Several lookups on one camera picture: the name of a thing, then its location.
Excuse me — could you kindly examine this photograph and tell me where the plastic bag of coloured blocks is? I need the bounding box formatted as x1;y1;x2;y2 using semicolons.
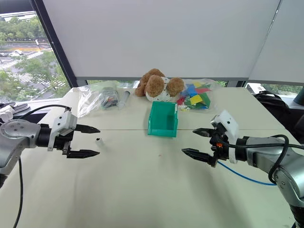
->
176;78;221;112

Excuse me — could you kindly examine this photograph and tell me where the plastic bag of small parts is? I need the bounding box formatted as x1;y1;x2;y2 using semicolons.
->
76;81;120;118

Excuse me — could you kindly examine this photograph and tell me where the black window frame post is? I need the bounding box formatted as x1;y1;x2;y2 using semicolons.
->
30;0;88;89

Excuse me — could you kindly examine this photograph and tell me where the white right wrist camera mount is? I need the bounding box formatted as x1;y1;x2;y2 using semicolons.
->
210;109;239;164

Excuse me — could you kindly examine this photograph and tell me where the brown and white plush toy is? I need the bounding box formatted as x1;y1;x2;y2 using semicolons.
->
134;68;186;103

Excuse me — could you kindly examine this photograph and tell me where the green plastic bin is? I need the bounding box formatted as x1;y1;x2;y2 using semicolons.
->
147;101;179;139

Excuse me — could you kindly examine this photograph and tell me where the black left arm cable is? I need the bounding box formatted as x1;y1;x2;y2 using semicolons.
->
13;104;72;228

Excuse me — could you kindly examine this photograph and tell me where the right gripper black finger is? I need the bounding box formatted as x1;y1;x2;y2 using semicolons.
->
181;147;215;165
192;128;216;138

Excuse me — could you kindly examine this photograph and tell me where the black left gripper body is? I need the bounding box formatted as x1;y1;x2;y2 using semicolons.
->
54;129;76;159

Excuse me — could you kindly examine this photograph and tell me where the blue cable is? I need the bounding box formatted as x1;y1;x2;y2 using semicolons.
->
218;161;278;187

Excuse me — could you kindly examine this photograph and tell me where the narrow white roller blind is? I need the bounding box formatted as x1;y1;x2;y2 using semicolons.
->
247;0;304;84

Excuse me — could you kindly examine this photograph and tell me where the white crumpled cloth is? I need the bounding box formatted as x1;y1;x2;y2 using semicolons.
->
0;105;14;122

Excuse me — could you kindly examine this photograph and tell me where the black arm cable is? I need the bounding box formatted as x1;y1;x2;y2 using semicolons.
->
228;134;304;184
13;104;72;228

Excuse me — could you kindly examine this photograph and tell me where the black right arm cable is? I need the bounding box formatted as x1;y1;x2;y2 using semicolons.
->
228;134;304;184

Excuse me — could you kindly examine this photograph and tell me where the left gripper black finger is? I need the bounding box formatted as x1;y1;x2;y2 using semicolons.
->
75;123;101;134
66;149;101;159

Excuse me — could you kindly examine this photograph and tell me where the flat black device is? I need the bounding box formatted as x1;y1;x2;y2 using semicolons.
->
9;103;32;112

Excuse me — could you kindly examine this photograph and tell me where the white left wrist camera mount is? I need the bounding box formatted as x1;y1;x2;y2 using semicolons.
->
47;111;78;152

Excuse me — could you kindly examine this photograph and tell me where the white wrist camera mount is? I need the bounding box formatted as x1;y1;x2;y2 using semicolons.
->
47;111;78;152
210;109;239;164

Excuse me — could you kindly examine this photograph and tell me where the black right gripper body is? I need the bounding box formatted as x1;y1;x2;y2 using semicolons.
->
209;124;230;168

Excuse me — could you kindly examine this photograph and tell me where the wide white roller blind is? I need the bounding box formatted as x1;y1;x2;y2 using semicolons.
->
42;0;283;81

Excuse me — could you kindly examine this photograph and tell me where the black backpack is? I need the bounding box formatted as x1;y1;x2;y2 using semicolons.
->
253;91;304;144

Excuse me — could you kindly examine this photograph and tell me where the clear plastic syringe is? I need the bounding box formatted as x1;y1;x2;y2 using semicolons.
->
117;90;132;110

